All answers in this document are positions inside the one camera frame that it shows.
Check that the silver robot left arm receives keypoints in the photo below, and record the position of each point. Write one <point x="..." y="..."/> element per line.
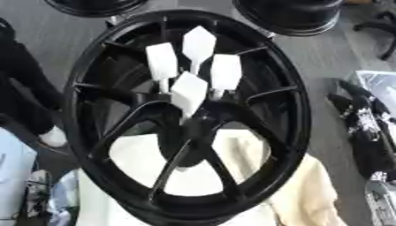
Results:
<point x="15" y="164"/>

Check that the white pin with flat head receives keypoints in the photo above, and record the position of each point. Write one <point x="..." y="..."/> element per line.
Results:
<point x="226" y="72"/>
<point x="189" y="91"/>
<point x="162" y="60"/>
<point x="199" y="44"/>

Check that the white plastic bag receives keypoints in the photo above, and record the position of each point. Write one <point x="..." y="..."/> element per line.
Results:
<point x="381" y="81"/>

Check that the black spoked wheel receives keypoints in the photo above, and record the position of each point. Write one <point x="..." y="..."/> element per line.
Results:
<point x="129" y="117"/>

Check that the person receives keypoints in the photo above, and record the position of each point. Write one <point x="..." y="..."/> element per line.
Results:
<point x="25" y="88"/>

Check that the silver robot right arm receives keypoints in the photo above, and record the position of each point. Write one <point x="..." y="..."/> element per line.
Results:
<point x="382" y="200"/>

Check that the black office chair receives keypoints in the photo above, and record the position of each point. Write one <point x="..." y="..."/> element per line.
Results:
<point x="381" y="29"/>

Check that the black round wheel rim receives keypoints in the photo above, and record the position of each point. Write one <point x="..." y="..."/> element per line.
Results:
<point x="93" y="7"/>
<point x="288" y="17"/>

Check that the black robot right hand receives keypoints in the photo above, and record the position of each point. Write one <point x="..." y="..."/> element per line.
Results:
<point x="368" y="132"/>

